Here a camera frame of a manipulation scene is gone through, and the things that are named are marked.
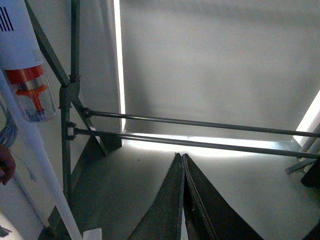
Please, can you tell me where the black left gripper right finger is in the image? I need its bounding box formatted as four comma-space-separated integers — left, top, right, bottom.
182, 154, 262, 240

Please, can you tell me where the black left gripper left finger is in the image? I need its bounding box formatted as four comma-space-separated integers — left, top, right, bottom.
129, 153, 185, 240

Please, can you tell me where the grey metal clothes rack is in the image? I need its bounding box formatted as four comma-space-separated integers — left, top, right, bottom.
23, 0, 320, 240

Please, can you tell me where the person's hand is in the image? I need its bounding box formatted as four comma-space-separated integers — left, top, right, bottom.
0, 144, 16, 185

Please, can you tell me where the white red stick vacuum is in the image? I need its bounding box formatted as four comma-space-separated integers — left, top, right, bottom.
0, 0, 82, 240

